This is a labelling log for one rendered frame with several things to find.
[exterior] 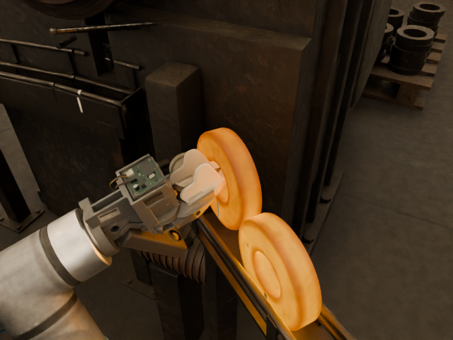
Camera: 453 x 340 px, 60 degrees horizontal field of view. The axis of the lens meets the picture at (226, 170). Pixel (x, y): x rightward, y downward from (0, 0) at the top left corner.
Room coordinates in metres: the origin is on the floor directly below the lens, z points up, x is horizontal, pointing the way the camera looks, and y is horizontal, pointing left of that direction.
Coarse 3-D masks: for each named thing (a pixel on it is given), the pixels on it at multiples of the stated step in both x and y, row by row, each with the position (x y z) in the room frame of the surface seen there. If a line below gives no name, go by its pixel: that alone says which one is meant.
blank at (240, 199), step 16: (224, 128) 0.47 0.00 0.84; (208, 144) 0.46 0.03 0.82; (224, 144) 0.43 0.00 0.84; (240, 144) 0.43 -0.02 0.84; (208, 160) 0.46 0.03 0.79; (224, 160) 0.42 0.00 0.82; (240, 160) 0.41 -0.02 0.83; (224, 176) 0.41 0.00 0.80; (240, 176) 0.39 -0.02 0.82; (256, 176) 0.40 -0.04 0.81; (224, 192) 0.45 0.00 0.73; (240, 192) 0.38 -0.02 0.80; (256, 192) 0.38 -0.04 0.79; (224, 208) 0.41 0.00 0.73; (240, 208) 0.37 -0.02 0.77; (256, 208) 0.38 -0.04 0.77; (224, 224) 0.41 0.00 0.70; (240, 224) 0.37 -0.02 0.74
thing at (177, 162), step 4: (184, 152) 0.60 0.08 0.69; (176, 156) 0.59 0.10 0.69; (180, 156) 0.59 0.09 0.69; (172, 160) 0.58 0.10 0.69; (176, 160) 0.58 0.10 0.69; (180, 160) 0.58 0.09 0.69; (172, 164) 0.58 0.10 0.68; (176, 164) 0.57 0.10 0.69; (180, 164) 0.57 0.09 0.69; (172, 168) 0.57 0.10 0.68; (176, 168) 0.56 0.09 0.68; (172, 172) 0.57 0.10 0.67
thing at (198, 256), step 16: (144, 256) 0.54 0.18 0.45; (160, 256) 0.51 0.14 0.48; (192, 256) 0.49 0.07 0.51; (160, 272) 0.53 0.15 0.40; (176, 272) 0.51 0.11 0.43; (192, 272) 0.48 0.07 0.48; (160, 288) 0.53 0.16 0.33; (176, 288) 0.51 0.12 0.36; (192, 288) 0.56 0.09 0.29; (160, 304) 0.54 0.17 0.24; (176, 304) 0.52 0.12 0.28; (192, 304) 0.55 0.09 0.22; (160, 320) 0.54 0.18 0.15; (176, 320) 0.52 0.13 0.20; (192, 320) 0.55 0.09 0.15; (176, 336) 0.52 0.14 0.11; (192, 336) 0.54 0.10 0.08
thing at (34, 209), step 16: (112, 128) 0.75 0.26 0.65; (128, 128) 0.78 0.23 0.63; (112, 144) 0.75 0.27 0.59; (128, 144) 0.77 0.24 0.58; (0, 160) 1.06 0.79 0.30; (112, 160) 0.76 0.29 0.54; (128, 160) 0.76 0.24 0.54; (0, 176) 1.04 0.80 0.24; (112, 176) 0.77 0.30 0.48; (0, 192) 1.03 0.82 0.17; (16, 192) 1.06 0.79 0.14; (16, 208) 1.04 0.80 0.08; (32, 208) 1.10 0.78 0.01; (0, 224) 1.02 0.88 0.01; (16, 224) 1.02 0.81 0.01; (144, 272) 0.75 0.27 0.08; (144, 288) 0.74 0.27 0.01
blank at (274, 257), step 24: (264, 216) 0.35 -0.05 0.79; (240, 240) 0.36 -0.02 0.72; (264, 240) 0.31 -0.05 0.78; (288, 240) 0.30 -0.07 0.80; (264, 264) 0.33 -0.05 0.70; (288, 264) 0.27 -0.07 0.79; (312, 264) 0.28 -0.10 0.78; (264, 288) 0.30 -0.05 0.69; (288, 288) 0.26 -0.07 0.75; (312, 288) 0.26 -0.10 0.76; (288, 312) 0.26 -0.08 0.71; (312, 312) 0.24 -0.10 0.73
